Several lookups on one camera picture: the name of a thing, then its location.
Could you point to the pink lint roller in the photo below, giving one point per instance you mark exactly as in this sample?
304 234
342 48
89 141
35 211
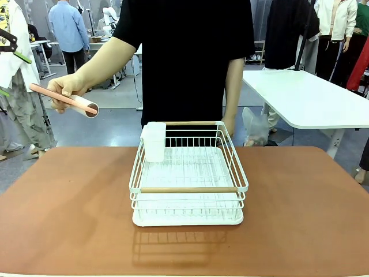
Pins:
79 103

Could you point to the mannequin in black garment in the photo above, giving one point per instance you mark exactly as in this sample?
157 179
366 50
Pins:
284 34

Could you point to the person's left forearm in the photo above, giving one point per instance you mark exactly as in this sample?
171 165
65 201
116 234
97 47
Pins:
234 86

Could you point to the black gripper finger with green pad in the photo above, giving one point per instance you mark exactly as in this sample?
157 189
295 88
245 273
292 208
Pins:
4 92
20 55

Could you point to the person's black shirt torso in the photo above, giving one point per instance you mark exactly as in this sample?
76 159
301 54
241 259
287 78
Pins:
184 57

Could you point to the person's right hand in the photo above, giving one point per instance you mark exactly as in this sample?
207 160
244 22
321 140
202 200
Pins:
67 83

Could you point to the mannequin in white jacket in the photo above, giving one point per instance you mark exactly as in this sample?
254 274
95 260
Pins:
341 20

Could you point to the mannequin in green shirt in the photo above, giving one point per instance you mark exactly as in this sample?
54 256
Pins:
363 17

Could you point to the bystander in blue shirt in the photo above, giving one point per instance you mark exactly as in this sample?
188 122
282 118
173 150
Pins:
67 26

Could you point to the white rounded side table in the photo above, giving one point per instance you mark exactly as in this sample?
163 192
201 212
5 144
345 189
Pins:
302 98

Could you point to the shoe rack with shoes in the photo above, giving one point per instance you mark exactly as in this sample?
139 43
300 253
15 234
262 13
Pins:
256 54

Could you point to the white plastic drip tray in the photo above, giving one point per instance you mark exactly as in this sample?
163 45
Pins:
184 221

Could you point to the white background desk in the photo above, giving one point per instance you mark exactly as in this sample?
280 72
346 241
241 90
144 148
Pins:
41 43

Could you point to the seated person in black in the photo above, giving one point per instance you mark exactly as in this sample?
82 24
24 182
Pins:
36 34

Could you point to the clear plastic bag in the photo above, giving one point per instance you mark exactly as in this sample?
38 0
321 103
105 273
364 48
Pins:
253 127

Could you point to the person's right forearm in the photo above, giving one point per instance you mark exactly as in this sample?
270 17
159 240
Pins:
109 62

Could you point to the person's left hand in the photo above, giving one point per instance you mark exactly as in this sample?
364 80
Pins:
229 125

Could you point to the black stand pole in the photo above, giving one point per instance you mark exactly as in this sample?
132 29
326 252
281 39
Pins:
305 34

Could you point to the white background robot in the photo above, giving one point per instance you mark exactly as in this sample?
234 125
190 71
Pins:
107 17

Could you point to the white plastic cutlery cup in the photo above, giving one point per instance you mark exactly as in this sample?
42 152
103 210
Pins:
155 144

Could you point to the cardboard box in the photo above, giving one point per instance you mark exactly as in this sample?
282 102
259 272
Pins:
96 39

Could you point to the red hanging garment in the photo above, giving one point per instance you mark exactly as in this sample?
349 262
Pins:
361 66

